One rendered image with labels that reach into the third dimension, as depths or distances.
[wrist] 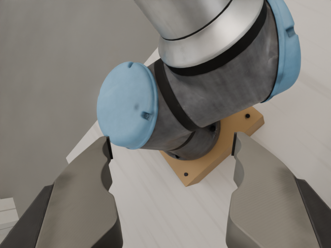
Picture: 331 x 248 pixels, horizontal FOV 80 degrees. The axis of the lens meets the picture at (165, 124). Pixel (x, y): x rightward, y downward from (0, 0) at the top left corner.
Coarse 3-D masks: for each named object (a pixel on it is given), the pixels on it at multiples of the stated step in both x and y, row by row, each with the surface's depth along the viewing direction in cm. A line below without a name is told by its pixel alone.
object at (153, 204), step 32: (288, 0) 48; (320, 0) 44; (320, 32) 44; (320, 64) 43; (288, 96) 44; (320, 96) 42; (96, 128) 71; (288, 128) 44; (320, 128) 41; (128, 160) 62; (160, 160) 57; (224, 160) 49; (288, 160) 43; (320, 160) 40; (128, 192) 61; (160, 192) 56; (192, 192) 51; (224, 192) 48; (320, 192) 39; (128, 224) 59; (160, 224) 54; (192, 224) 50; (224, 224) 47
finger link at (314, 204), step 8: (304, 184) 8; (304, 192) 8; (312, 192) 8; (304, 200) 7; (312, 200) 7; (320, 200) 7; (312, 208) 7; (320, 208) 7; (328, 208) 7; (312, 216) 7; (320, 216) 7; (328, 216) 7; (312, 224) 7; (320, 224) 7; (328, 224) 7; (320, 232) 6; (328, 232) 6; (320, 240) 6; (328, 240) 6
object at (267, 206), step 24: (240, 144) 11; (240, 168) 10; (264, 168) 9; (288, 168) 9; (240, 192) 8; (264, 192) 8; (288, 192) 8; (240, 216) 7; (264, 216) 7; (288, 216) 7; (240, 240) 7; (264, 240) 6; (288, 240) 6; (312, 240) 6
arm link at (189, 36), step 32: (160, 0) 15; (192, 0) 15; (224, 0) 16; (256, 0) 17; (160, 32) 19; (192, 32) 17; (224, 32) 17; (256, 32) 18; (288, 32) 19; (192, 64) 19; (224, 64) 18; (256, 64) 20; (288, 64) 19; (192, 96) 23; (224, 96) 22; (256, 96) 22
